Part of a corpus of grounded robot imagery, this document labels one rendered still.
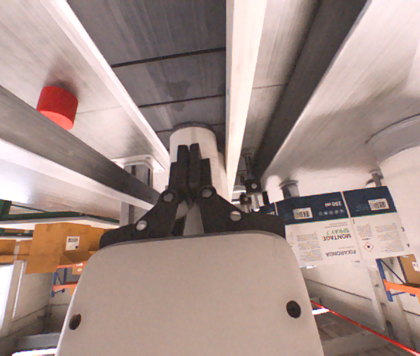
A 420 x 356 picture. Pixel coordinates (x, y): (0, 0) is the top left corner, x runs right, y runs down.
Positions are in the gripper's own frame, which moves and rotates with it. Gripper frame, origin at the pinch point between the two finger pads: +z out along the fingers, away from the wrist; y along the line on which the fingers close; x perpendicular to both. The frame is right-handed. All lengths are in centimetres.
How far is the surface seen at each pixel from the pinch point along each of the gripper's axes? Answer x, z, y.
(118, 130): -4.1, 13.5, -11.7
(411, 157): -5.9, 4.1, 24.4
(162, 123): 0.4, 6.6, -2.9
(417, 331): -487, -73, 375
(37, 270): -118, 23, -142
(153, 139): -2.1, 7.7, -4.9
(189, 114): 1.3, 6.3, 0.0
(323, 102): 0.6, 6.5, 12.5
